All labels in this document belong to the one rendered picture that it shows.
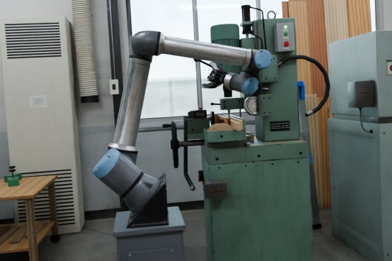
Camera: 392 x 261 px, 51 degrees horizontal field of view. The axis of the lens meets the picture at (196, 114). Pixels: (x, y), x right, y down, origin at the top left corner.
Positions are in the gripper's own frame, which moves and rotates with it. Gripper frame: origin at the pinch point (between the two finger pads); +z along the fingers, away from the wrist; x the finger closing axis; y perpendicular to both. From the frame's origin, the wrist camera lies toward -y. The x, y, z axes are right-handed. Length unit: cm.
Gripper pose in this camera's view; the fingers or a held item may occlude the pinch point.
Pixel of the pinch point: (206, 74)
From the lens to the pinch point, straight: 235.0
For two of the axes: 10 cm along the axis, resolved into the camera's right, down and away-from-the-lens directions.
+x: -3.3, 9.4, 0.2
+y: -6.7, -2.2, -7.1
